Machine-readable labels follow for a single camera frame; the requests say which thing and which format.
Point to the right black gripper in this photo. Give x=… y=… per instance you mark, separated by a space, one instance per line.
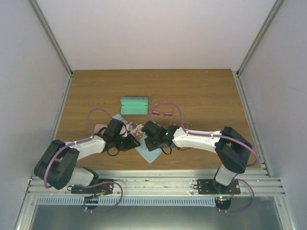
x=150 y=146

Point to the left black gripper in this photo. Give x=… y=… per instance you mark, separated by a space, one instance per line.
x=130 y=144

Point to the light blue cleaning cloth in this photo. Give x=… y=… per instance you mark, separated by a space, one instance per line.
x=149 y=156

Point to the pink tinted sunglasses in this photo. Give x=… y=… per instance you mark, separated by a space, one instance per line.
x=165 y=114

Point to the teal glasses case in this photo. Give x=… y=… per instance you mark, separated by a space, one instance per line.
x=134 y=105

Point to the black aviator sunglasses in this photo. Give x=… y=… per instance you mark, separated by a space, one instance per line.
x=168 y=151

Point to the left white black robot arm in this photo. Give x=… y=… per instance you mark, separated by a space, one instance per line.
x=57 y=167

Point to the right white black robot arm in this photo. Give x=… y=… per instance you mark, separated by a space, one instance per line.
x=231 y=148

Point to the pink glasses case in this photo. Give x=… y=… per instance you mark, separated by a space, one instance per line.
x=100 y=128

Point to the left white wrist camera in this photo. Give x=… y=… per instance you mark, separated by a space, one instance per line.
x=124 y=131

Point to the aluminium frame rail front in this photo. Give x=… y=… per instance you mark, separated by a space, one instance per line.
x=182 y=182

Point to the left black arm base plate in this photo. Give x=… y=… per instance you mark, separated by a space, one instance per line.
x=104 y=189

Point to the grey slotted cable duct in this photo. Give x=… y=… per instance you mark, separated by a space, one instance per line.
x=128 y=201

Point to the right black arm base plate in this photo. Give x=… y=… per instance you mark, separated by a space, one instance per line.
x=208 y=187

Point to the right aluminium frame post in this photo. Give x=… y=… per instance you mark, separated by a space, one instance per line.
x=262 y=31

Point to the aluminium frame post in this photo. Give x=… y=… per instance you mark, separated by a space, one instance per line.
x=262 y=31
x=40 y=15

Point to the left aluminium frame post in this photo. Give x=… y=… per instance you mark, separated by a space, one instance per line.
x=40 y=15

